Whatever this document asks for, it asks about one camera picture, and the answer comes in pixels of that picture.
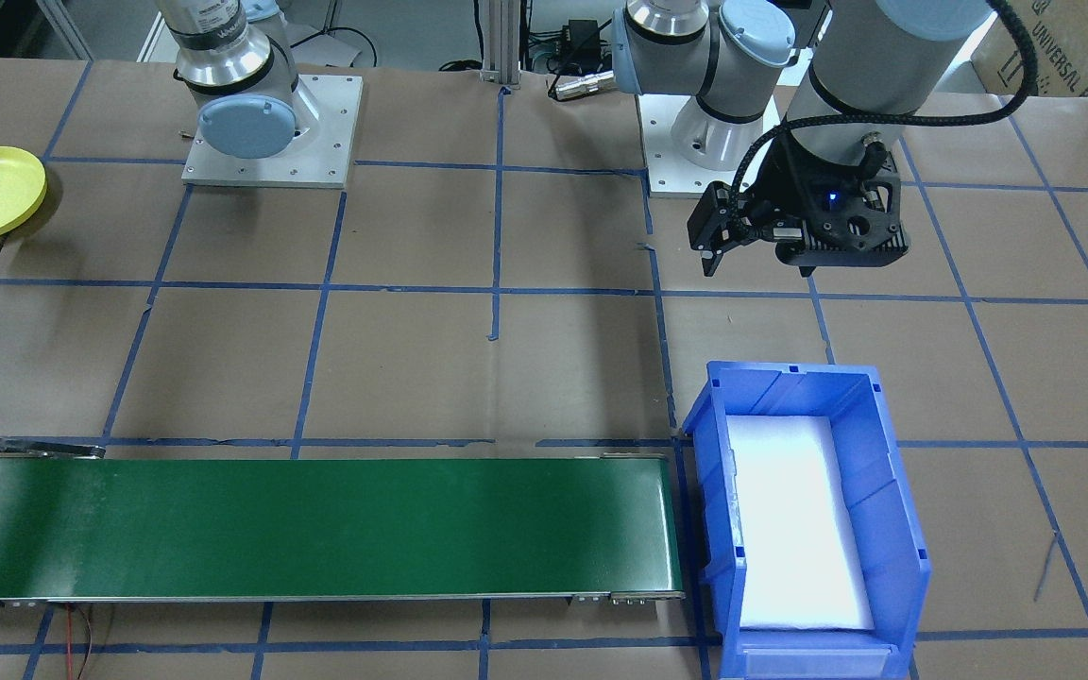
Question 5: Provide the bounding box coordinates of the silver metal connector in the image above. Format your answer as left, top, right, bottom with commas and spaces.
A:
549, 74, 617, 101

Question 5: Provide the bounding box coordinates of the brown cardboard box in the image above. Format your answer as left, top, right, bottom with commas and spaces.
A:
969, 0, 1088, 107

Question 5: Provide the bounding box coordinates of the white foam liner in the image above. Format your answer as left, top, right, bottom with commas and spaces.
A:
725, 414, 876, 633

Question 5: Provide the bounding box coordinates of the blue plastic bin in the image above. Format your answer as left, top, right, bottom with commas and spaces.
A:
681, 361, 934, 680

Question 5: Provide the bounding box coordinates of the green belt conveyor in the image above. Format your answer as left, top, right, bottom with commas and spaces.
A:
0, 436, 687, 611

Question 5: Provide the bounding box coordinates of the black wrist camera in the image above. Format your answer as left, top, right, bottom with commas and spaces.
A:
775, 181, 913, 278

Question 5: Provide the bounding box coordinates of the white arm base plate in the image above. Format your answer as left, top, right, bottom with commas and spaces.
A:
637, 90, 791, 200
181, 74, 364, 190

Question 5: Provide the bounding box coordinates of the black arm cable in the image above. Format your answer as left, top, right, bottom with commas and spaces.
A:
731, 0, 1042, 205

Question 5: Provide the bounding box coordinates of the aluminium frame post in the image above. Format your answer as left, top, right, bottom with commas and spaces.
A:
478, 0, 527, 89

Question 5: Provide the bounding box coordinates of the black thin cable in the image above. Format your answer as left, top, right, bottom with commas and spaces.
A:
298, 24, 381, 69

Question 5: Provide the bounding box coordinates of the red thin cable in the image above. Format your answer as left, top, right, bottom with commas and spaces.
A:
67, 604, 120, 680

